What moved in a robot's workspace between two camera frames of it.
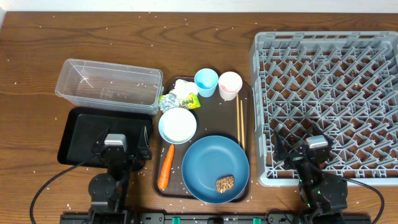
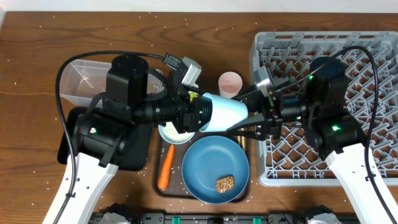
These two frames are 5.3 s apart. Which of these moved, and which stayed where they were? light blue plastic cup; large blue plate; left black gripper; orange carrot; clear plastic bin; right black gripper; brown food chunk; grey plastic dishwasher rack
Moved: light blue plastic cup; left black gripper; right black gripper
Stayed: large blue plate; grey plastic dishwasher rack; orange carrot; brown food chunk; clear plastic bin
